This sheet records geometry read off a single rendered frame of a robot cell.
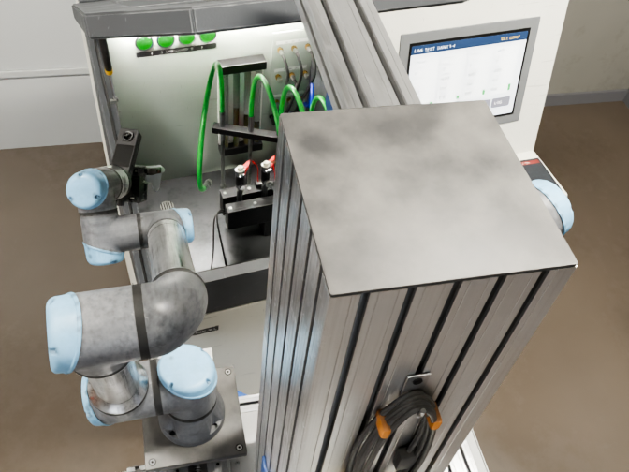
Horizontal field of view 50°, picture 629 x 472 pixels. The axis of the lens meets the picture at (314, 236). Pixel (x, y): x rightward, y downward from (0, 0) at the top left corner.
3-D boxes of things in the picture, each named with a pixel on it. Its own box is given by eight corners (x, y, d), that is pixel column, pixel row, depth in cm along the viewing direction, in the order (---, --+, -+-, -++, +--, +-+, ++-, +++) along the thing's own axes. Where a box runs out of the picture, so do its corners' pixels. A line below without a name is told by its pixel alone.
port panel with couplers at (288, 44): (270, 120, 222) (275, 38, 199) (268, 113, 224) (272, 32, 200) (308, 114, 226) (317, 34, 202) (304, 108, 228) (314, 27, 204)
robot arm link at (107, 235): (142, 261, 137) (135, 207, 135) (84, 269, 134) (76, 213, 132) (142, 255, 144) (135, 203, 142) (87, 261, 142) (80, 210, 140)
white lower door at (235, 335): (171, 427, 250) (155, 329, 198) (169, 421, 252) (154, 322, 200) (333, 381, 269) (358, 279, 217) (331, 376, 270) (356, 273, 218)
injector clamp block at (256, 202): (227, 244, 215) (227, 213, 204) (220, 221, 221) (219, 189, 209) (328, 223, 225) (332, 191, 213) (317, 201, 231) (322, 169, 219)
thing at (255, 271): (160, 325, 199) (156, 293, 187) (157, 313, 201) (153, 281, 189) (355, 278, 217) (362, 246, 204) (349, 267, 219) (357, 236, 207)
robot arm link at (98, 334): (164, 420, 145) (148, 346, 97) (92, 434, 141) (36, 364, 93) (157, 366, 150) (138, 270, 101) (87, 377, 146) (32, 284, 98)
